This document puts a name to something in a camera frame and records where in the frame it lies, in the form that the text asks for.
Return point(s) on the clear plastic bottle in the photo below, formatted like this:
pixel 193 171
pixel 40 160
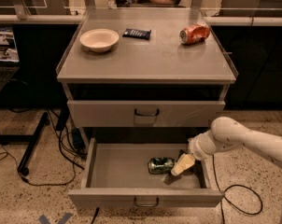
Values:
pixel 111 4

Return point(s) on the grey drawer cabinet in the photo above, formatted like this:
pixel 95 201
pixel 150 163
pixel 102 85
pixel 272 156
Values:
pixel 159 69

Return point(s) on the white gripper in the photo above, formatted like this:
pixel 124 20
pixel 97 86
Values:
pixel 196 148

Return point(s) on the crushed green can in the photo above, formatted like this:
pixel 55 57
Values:
pixel 160 166

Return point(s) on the dark shelf with clutter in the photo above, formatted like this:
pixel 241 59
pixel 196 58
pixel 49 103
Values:
pixel 9 57

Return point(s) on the open grey middle drawer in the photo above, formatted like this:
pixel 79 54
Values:
pixel 116 175

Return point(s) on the white bowl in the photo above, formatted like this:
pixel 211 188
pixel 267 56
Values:
pixel 99 40

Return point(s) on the black desk leg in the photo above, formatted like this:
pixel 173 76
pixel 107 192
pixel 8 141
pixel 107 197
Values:
pixel 30 139

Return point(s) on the blue tape cross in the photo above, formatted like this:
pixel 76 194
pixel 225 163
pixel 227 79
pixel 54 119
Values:
pixel 45 219

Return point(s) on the crushed orange can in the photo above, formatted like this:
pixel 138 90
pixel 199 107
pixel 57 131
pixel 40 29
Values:
pixel 193 34

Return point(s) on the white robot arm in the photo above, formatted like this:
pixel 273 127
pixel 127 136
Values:
pixel 226 134

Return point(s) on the closed grey upper drawer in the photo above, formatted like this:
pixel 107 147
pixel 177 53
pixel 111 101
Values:
pixel 144 113

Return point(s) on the dark blue snack bar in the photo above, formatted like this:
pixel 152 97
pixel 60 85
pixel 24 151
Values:
pixel 135 33

